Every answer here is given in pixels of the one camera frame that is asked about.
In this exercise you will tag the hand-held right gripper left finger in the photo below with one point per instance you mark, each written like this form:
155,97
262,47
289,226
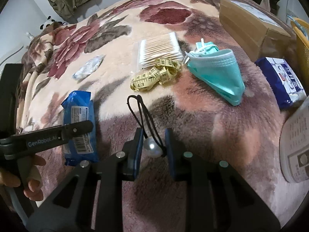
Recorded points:
138,147

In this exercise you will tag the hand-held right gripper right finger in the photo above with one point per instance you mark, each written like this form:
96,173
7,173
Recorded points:
169,149

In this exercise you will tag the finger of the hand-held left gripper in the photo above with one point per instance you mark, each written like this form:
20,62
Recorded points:
77,128

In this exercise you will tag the blue wet wipes pack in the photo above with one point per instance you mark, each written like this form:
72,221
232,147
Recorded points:
77,108

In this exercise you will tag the small white blue packet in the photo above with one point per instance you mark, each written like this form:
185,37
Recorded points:
88,67

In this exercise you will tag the bag of cotton swabs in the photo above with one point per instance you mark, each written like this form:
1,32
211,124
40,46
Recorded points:
159,48

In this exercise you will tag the yellow plastic basket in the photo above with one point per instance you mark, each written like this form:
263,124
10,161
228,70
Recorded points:
303,46

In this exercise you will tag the person's left hand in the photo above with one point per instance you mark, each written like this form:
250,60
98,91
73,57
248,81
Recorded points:
36,162

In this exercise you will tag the floral plush blanket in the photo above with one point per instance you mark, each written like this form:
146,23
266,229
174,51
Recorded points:
205,125

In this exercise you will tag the yellow tape measure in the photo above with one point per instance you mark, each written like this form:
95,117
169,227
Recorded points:
144,79

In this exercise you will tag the teal face mask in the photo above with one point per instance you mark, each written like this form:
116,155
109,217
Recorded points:
217,75

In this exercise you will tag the clear plastic bottle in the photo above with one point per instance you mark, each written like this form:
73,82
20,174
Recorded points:
29,36

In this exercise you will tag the panda plush toy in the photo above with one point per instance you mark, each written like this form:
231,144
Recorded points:
49,21

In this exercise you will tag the navy white tissue pack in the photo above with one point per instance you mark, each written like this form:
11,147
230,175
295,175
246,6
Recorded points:
277,79

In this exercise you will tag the cardboard box with label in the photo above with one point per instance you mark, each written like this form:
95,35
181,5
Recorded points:
241,21

